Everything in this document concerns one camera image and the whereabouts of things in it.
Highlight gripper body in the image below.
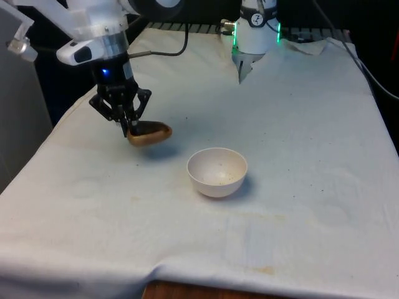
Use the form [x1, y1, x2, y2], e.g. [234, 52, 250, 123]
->
[92, 51, 138, 94]

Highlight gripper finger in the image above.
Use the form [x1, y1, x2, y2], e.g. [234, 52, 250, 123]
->
[89, 90, 129, 138]
[124, 83, 153, 134]

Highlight coffee beans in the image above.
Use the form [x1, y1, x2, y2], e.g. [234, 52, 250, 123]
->
[137, 121, 168, 136]

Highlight white bowl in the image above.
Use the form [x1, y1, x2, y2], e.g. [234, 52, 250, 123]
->
[186, 147, 249, 199]

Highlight black cable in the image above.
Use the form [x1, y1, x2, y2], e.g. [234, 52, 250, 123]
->
[128, 23, 190, 59]
[320, 0, 399, 99]

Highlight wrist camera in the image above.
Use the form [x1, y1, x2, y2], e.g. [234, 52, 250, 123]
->
[55, 39, 103, 67]

